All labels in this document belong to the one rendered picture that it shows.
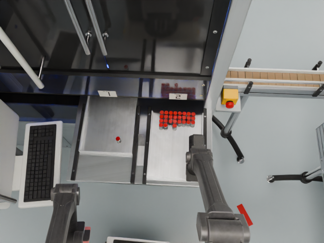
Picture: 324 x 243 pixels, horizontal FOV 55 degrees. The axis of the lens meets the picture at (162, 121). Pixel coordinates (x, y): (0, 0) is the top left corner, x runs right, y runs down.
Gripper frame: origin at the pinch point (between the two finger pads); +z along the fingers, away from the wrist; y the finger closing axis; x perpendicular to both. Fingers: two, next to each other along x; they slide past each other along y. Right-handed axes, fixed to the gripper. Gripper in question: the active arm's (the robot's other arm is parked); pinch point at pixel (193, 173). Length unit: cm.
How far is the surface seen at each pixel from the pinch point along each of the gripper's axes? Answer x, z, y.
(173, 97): 10.4, 7.0, 38.1
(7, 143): 90, 18, 13
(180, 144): 5.8, 20.3, 18.9
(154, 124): 19.3, 20.2, 28.6
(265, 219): -60, 109, -4
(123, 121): 35.2, 20.1, 29.1
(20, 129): 110, 63, 36
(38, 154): 78, 25, 10
